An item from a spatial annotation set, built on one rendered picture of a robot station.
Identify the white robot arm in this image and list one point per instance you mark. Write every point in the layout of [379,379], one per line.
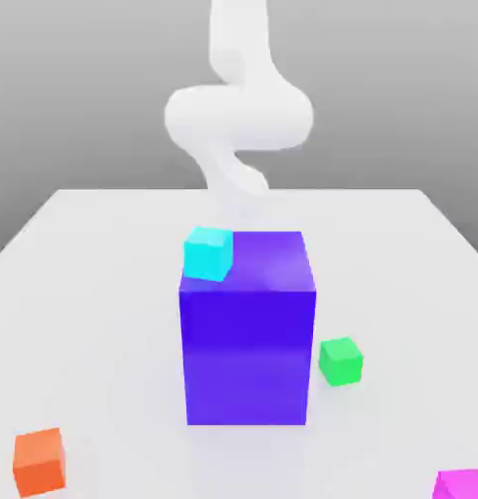
[239,117]

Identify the small cyan cube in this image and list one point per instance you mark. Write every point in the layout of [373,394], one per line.
[206,257]

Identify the small green cube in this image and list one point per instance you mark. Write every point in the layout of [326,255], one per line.
[341,363]

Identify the small orange cube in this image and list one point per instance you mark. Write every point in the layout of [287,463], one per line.
[38,464]

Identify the small magenta cube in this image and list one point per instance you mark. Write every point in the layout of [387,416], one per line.
[459,486]

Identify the large purple box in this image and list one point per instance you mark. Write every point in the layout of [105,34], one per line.
[246,351]

